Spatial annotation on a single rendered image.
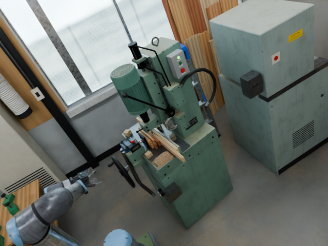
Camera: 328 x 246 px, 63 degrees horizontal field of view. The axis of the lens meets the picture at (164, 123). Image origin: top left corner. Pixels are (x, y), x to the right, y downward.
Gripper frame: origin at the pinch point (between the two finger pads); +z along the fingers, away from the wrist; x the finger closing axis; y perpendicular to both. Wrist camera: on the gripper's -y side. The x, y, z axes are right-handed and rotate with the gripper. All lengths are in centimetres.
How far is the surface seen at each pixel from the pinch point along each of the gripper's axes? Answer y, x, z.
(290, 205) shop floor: -48, -67, 135
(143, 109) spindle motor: 46, -7, 35
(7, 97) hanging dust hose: 29, 126, -41
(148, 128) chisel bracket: 27.1, -1.7, 40.1
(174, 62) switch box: 76, -15, 55
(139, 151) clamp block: 13.0, -5.4, 30.2
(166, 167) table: 9.3, -28.5, 38.4
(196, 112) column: 33, -9, 79
